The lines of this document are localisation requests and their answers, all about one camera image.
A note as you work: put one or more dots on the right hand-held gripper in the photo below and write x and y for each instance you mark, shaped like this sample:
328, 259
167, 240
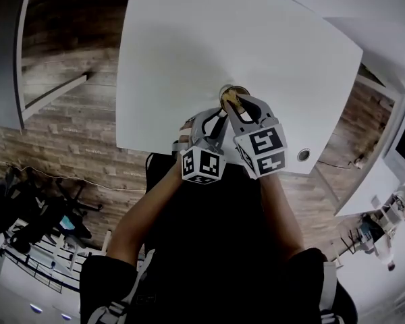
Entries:
266, 150

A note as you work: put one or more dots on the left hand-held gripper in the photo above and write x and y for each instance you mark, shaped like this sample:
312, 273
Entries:
202, 165

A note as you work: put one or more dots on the yellow sponge piece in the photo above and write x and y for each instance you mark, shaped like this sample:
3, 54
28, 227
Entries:
230, 98

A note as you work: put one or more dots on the clear glass cup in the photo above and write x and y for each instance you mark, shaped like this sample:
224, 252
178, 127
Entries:
238, 89

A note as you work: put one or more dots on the person's right forearm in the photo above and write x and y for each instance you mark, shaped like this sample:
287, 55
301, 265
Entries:
280, 221

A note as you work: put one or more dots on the person's left forearm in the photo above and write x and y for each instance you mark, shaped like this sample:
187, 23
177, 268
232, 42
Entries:
138, 221

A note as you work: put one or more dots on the person's left hand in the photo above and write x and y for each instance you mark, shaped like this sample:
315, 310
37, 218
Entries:
185, 127

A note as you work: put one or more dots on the round metal table grommet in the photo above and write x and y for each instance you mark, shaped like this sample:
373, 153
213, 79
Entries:
303, 154

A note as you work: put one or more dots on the white square table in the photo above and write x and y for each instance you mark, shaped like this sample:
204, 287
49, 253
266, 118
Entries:
229, 39

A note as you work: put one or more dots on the person's black clothing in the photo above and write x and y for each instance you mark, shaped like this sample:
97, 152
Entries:
209, 248

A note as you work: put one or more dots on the long white desk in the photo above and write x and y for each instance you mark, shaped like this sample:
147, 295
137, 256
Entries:
374, 181

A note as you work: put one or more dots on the black office chair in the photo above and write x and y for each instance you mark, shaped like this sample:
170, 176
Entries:
30, 211

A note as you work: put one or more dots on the grey wood-top table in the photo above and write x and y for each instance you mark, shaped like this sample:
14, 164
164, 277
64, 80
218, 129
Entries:
0, 52

